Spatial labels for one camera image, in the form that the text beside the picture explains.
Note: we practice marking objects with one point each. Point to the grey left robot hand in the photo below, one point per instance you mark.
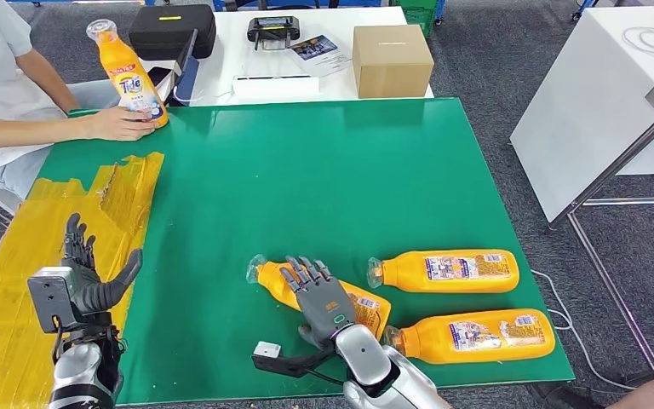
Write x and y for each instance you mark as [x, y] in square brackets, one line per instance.
[93, 288]

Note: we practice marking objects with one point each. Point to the blue metal rack frame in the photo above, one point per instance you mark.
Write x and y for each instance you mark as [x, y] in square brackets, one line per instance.
[218, 4]

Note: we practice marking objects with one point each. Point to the orange detergent bottle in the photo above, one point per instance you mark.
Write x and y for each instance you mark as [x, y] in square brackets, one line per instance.
[270, 279]
[118, 62]
[434, 338]
[411, 276]

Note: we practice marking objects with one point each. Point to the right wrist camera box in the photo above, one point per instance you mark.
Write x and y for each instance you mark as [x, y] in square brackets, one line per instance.
[266, 350]

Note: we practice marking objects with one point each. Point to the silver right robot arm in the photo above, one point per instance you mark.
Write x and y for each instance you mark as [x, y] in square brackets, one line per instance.
[394, 378]

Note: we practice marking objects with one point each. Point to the white desk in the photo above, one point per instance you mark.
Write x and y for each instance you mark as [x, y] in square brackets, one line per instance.
[231, 56]

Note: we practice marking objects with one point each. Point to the large white table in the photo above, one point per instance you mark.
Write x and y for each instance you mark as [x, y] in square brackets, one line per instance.
[586, 113]

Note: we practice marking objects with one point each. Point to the blue metal rack leg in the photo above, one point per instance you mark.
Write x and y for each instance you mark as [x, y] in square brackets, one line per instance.
[584, 5]

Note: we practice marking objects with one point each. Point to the grey metal table frame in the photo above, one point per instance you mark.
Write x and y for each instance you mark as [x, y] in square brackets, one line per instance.
[609, 173]

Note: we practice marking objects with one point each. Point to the black remote controller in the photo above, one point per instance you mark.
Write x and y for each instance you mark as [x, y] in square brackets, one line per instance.
[272, 28]

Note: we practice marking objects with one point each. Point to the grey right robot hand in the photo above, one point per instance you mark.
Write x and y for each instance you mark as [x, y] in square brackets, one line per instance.
[324, 305]

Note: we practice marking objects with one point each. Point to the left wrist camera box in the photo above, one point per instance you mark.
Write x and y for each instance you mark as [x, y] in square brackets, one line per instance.
[50, 299]

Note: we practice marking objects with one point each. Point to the black smartphone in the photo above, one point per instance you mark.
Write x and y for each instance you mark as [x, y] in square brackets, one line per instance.
[160, 76]

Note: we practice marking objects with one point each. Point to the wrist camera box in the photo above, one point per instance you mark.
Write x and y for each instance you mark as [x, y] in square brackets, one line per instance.
[266, 350]
[50, 299]

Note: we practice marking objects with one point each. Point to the green plastic crate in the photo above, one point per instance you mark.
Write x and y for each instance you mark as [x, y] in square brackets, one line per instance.
[423, 16]

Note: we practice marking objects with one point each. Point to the green work table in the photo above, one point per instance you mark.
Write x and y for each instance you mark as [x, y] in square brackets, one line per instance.
[304, 169]

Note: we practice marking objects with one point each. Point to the person's right hand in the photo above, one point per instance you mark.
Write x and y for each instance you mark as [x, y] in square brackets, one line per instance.
[112, 124]

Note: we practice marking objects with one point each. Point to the flat white box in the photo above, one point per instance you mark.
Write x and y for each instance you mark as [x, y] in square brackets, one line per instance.
[276, 89]

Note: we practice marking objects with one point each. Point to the brown cardboard box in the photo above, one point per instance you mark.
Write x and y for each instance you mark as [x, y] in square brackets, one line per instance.
[393, 63]

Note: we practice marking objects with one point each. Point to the black zip case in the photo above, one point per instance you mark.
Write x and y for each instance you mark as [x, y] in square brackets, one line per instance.
[163, 36]

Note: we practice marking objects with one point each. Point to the person's left forearm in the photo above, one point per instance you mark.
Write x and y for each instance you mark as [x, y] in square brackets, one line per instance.
[50, 84]

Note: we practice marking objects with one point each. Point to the tablet with blue cover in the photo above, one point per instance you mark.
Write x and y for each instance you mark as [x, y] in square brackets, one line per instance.
[187, 79]

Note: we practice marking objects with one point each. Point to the printed booklet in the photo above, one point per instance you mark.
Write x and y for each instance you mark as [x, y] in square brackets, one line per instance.
[318, 53]

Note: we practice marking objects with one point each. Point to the yellow taped cardboard sheet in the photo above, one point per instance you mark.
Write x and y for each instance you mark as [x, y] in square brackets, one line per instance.
[11, 316]

